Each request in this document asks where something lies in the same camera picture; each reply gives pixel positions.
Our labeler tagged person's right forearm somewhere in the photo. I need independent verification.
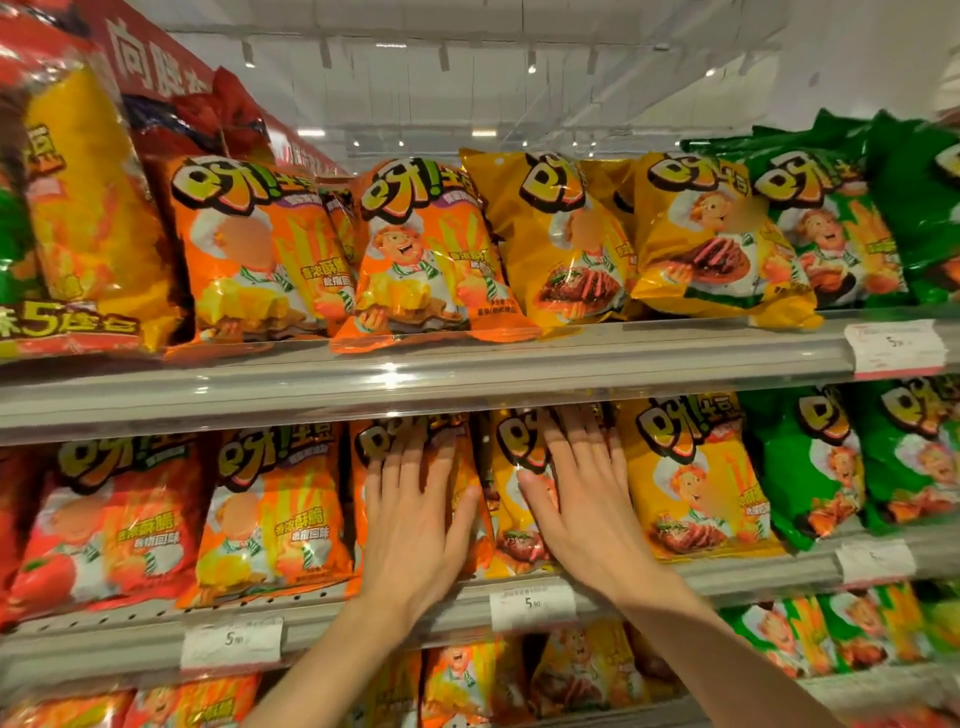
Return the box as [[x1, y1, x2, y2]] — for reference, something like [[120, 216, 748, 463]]
[[615, 579, 843, 728]]

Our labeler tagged orange snack bag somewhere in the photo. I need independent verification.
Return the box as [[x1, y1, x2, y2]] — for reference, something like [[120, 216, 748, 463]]
[[160, 153, 355, 348], [348, 414, 492, 580], [321, 186, 363, 265], [330, 157, 543, 355], [123, 673, 261, 728], [352, 649, 423, 728], [420, 636, 530, 728], [177, 422, 355, 610], [0, 690, 136, 728]]

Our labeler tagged person's left hand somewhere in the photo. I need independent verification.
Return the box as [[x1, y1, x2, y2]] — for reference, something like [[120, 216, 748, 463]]
[[360, 420, 482, 625]]

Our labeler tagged person's right hand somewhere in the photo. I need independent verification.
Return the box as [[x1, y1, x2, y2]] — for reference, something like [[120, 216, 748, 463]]
[[516, 405, 678, 610]]

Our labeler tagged green snack bag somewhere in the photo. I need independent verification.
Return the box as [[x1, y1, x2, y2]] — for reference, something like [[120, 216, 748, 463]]
[[678, 108, 910, 310], [915, 579, 960, 661], [738, 384, 869, 554], [861, 111, 960, 307], [718, 594, 843, 681], [849, 377, 960, 535], [816, 581, 933, 670]]

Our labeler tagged large yellow multipack snack bag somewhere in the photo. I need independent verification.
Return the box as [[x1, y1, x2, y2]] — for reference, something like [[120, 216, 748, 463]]
[[0, 45, 185, 363]]

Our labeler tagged white price tag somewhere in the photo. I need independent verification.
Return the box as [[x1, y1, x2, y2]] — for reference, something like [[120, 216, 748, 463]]
[[834, 538, 918, 588], [489, 582, 578, 633], [843, 319, 949, 381], [180, 617, 285, 672]]

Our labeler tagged red tomato snack bag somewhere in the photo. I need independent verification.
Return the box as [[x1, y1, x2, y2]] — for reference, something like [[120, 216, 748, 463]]
[[0, 433, 213, 630]]

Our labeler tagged person's left forearm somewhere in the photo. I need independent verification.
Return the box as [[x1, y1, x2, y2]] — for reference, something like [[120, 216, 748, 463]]
[[243, 592, 423, 728]]

